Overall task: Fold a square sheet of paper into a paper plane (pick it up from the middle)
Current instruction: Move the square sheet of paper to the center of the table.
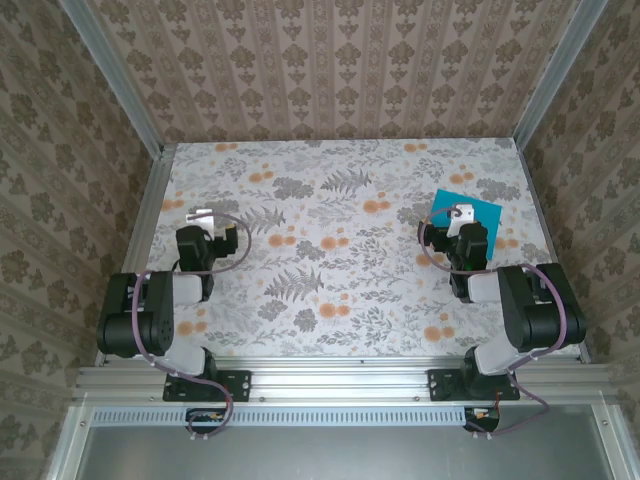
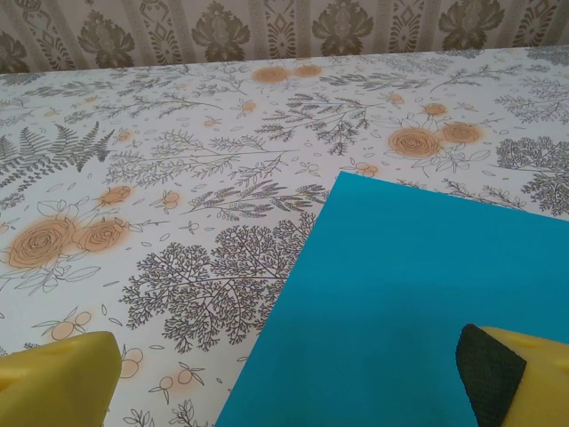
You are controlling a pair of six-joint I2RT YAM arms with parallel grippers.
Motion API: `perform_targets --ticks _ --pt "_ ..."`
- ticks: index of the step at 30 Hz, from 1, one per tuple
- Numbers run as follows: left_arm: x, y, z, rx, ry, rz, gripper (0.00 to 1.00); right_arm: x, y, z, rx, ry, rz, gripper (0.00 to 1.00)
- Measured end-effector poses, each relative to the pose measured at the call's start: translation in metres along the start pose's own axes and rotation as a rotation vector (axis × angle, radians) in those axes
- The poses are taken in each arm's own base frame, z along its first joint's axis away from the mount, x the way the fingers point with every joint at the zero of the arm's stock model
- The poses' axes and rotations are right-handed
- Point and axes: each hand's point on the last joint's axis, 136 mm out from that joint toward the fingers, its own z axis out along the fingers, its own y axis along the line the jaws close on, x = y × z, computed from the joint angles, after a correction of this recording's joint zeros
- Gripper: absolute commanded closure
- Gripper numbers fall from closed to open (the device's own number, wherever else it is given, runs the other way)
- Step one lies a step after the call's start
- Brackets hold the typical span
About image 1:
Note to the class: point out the teal blue cloth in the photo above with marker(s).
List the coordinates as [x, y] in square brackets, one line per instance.
[487, 215]

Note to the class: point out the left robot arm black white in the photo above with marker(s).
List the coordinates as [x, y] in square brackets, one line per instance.
[150, 320]

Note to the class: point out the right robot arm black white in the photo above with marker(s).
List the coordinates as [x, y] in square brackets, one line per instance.
[530, 320]

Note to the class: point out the floral printed table cover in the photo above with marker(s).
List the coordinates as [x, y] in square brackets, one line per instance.
[320, 165]

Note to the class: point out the grey metal panel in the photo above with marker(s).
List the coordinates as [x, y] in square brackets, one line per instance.
[340, 455]

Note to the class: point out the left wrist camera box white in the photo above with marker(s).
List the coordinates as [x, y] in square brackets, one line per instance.
[200, 217]

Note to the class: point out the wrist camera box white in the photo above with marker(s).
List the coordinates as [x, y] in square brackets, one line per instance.
[200, 217]
[462, 215]

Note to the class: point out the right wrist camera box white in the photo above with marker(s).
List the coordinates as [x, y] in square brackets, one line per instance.
[462, 215]

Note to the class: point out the aluminium side rail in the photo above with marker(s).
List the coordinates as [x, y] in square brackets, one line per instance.
[137, 240]

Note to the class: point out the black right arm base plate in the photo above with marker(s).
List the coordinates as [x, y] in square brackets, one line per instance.
[440, 385]

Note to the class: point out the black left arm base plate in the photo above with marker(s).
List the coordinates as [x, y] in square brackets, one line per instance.
[240, 385]

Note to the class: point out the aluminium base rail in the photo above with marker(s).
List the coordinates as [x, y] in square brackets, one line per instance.
[340, 380]

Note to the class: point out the aluminium frame post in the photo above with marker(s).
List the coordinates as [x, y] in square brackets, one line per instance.
[555, 75]
[119, 80]

